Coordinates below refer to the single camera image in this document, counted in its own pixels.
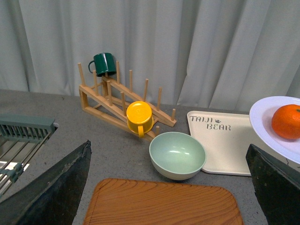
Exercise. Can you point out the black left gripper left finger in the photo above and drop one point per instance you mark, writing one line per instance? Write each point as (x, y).
(53, 198)

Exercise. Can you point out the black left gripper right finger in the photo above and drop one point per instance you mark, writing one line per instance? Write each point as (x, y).
(277, 187)

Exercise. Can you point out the orange mandarin fruit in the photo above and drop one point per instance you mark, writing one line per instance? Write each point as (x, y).
(286, 121)

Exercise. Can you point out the white ridged plate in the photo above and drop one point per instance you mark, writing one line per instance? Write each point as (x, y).
(260, 116)

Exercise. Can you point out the wooden cutting board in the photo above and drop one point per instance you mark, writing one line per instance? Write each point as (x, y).
(137, 202)

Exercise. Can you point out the cream bear serving tray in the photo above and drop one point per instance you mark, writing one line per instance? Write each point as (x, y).
(225, 137)

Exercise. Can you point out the green sink drying rack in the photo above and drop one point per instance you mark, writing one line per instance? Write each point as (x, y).
(21, 137)

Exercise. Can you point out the light green bowl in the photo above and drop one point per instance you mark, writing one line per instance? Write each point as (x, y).
(176, 155)

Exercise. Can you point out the wooden peg dish rack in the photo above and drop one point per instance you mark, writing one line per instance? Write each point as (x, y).
(106, 100)

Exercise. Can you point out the yellow mug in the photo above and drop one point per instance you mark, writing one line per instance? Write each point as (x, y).
(139, 118)

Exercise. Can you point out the grey curtain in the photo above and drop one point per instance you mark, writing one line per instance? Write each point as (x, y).
(219, 54)

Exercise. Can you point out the dark green mug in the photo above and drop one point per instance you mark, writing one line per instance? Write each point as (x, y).
(104, 64)

